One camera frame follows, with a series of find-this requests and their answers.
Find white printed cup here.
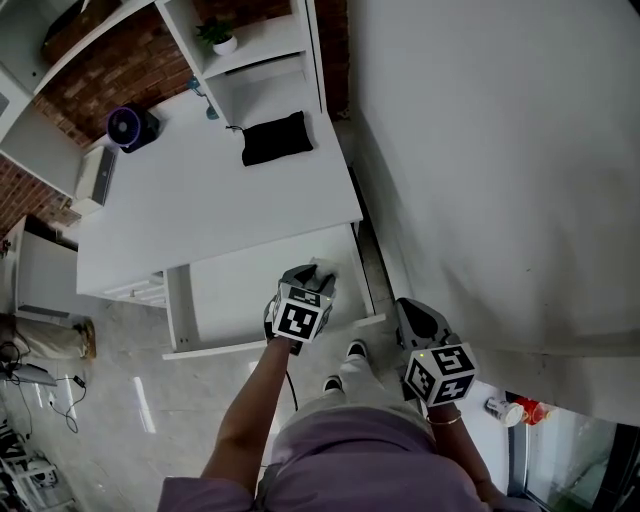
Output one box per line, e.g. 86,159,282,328
485,396,525,428

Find person's right forearm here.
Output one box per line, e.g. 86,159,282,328
426,402,506,506

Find black power adapter cable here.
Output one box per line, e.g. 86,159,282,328
47,374,87,435

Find white shelf unit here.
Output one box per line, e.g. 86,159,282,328
154,0,329,129

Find gold bracelet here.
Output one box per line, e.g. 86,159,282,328
425,409,463,427

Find white item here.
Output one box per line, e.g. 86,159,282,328
308,256,339,282

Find teal desk lamp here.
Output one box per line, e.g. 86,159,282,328
186,75,220,121

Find black purple desk fan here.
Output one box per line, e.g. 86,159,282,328
106,102,162,155

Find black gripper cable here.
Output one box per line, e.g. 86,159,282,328
284,370,300,412

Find white box appliance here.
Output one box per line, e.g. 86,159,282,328
72,145,117,207

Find person's left forearm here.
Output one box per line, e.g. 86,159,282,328
200,335,295,496

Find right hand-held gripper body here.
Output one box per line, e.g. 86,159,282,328
394,297,480,408

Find person's lilac shirt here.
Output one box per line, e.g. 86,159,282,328
158,403,544,512

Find red cup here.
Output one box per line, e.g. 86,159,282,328
513,396,557,427

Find person's beige trousers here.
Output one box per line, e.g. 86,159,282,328
287,352,426,431

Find black fabric pouch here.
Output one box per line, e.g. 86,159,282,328
225,110,315,168

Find potted green plant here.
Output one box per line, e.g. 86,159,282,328
195,17,239,57

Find white desk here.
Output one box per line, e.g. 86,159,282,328
74,88,365,297

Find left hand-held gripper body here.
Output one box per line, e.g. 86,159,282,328
263,264,338,357

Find white drawer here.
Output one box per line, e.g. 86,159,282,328
161,223,387,361

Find brown paper bag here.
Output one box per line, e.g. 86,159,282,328
0,313,97,360

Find grey laptop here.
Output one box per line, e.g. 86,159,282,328
0,362,59,388

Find white low cabinet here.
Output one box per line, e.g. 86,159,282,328
13,215,81,321

